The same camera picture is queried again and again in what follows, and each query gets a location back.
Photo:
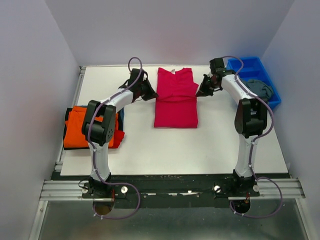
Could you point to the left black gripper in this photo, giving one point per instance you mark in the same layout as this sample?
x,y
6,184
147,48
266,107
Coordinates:
x,y
151,93

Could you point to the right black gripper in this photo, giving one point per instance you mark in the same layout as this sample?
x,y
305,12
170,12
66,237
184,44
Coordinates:
x,y
203,91

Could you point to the magenta t shirt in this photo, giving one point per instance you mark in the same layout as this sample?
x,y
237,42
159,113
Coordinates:
x,y
176,104

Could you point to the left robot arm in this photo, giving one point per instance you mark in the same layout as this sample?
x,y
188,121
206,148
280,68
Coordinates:
x,y
99,124

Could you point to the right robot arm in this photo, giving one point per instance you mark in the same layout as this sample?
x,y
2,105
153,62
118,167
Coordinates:
x,y
250,119

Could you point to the teal folded t shirt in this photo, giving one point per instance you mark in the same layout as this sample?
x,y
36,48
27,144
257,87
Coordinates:
x,y
121,115

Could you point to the blue plastic bin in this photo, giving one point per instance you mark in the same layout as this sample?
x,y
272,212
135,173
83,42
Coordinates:
x,y
254,69

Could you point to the red folded t shirt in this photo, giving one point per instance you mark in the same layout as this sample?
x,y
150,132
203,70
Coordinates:
x,y
117,138

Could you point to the grey crumpled t shirt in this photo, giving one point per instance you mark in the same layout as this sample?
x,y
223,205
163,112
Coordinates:
x,y
260,88

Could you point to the black folded t shirt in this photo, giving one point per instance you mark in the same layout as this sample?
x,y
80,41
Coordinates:
x,y
66,120

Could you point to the orange folded t shirt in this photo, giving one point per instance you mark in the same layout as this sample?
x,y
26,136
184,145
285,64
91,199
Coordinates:
x,y
74,137

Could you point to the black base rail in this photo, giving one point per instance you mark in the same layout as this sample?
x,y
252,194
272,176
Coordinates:
x,y
165,191

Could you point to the aluminium frame profile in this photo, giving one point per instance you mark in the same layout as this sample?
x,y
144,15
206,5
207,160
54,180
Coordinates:
x,y
65,190

